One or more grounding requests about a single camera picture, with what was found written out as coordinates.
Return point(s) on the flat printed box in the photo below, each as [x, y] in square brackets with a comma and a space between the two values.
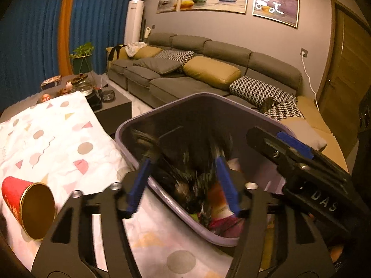
[50, 82]

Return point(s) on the small pink figurine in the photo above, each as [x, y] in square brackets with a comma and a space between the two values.
[68, 86]

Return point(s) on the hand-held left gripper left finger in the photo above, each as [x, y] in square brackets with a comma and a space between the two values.
[139, 185]

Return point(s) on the grey plastic bin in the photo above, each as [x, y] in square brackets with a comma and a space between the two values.
[200, 113]

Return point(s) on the small yellow cushion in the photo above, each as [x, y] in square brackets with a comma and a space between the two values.
[146, 52]

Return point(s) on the wall socket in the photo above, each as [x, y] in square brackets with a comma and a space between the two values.
[303, 52]

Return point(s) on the glass teapot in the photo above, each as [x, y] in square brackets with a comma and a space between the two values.
[82, 84]

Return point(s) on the large light grey cushion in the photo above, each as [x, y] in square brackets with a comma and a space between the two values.
[304, 133]

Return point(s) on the large yellow cushion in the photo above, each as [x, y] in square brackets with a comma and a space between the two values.
[213, 71]

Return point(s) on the red paper cup gold inside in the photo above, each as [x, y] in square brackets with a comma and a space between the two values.
[14, 197]

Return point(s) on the black plastic bag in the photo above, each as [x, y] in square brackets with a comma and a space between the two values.
[194, 165]

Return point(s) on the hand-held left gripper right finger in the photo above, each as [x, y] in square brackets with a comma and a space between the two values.
[227, 185]

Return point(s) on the purple framed painting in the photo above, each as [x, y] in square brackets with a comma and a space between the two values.
[275, 1]

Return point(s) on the blue curtain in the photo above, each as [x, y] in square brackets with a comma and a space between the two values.
[29, 34]
[98, 20]

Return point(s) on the white cloth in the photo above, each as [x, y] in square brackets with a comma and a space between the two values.
[134, 47]

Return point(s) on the potted plant dark pot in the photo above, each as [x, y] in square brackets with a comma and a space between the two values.
[82, 50]

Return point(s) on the black garment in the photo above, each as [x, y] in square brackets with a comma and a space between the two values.
[116, 52]

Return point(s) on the black ashtray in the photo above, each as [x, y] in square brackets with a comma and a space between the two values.
[108, 95]

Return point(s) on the patterned white tablecloth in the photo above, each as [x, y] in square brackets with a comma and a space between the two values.
[58, 150]

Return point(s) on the white standing air conditioner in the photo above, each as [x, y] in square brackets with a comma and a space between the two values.
[133, 23]

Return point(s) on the brown wooden door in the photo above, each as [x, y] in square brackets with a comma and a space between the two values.
[347, 55]

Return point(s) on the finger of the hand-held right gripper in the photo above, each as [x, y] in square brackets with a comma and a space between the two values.
[260, 142]
[292, 144]

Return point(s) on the houndstooth cushion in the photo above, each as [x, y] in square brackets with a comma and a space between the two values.
[176, 55]
[284, 111]
[258, 91]

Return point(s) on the dark coffee table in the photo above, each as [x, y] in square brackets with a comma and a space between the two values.
[116, 108]

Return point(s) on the orange curtain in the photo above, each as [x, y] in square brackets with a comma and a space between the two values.
[66, 26]

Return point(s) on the flat grey cushion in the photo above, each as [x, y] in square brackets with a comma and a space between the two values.
[158, 65]

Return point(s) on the small orange figurine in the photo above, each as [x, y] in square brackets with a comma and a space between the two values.
[45, 98]

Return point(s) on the grey sofa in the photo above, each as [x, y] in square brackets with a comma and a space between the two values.
[179, 86]

